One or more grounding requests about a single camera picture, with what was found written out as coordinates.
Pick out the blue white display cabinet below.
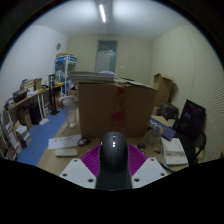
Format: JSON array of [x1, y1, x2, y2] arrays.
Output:
[[54, 54, 78, 96]]

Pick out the black office chair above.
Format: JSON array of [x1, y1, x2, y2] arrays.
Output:
[[173, 99, 208, 164]]

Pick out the cardboard boxes on desk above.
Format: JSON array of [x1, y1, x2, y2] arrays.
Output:
[[21, 77, 43, 92]]

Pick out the black computer mouse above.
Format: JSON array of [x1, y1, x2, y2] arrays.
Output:
[[95, 131, 133, 191]]

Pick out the black computer tower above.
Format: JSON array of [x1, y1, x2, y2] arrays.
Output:
[[29, 103, 43, 125]]

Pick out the white book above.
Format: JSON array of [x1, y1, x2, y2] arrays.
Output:
[[161, 137, 189, 167]]

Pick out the tall open cardboard box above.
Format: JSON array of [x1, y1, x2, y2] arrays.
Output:
[[152, 73, 175, 108]]

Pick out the black bag on desk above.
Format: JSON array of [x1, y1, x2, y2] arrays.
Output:
[[12, 89, 28, 103]]

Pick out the dark bag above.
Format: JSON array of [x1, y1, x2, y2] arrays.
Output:
[[157, 102, 179, 121]]

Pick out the brown cardboard box under desk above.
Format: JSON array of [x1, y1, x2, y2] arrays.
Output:
[[17, 107, 33, 129]]

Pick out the small glass jar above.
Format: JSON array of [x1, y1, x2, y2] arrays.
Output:
[[146, 129, 162, 146]]

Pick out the grey door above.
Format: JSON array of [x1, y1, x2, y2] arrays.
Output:
[[94, 40, 119, 73]]

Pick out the shelf unit with books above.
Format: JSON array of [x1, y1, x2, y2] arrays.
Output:
[[0, 113, 18, 161]]

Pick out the white side desk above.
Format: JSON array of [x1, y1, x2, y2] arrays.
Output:
[[4, 83, 64, 124]]

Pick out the ceiling tube light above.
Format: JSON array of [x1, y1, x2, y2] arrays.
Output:
[[98, 3, 108, 24]]

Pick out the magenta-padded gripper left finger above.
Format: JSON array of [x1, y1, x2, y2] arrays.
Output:
[[59, 143, 103, 190]]

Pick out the flat blue box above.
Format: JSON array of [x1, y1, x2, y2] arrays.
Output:
[[148, 115, 177, 141]]

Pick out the large brown cardboard box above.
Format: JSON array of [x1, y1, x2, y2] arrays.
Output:
[[77, 81, 158, 140]]

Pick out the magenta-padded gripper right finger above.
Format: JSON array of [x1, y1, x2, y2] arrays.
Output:
[[128, 143, 170, 190]]

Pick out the small dark round object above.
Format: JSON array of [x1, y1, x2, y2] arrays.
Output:
[[77, 137, 90, 147]]

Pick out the white paper sheet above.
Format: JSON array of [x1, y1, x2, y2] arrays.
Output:
[[47, 133, 83, 150]]

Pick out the black floor stand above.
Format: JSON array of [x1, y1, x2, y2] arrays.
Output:
[[47, 73, 61, 116]]

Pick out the black pen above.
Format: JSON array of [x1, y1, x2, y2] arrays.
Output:
[[158, 161, 174, 173]]

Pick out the clear plastic jar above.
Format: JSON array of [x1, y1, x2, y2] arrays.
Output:
[[61, 95, 79, 130]]

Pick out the stack of books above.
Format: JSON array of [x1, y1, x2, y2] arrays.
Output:
[[14, 124, 33, 148]]

